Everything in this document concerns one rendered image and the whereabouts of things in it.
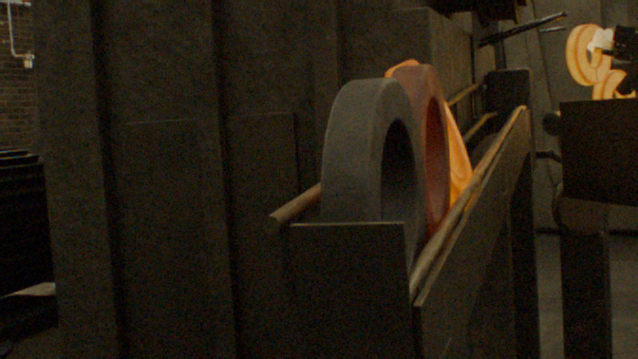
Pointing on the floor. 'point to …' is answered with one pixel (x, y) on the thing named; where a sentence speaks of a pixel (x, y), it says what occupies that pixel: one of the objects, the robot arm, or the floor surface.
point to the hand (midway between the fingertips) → (589, 47)
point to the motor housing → (582, 275)
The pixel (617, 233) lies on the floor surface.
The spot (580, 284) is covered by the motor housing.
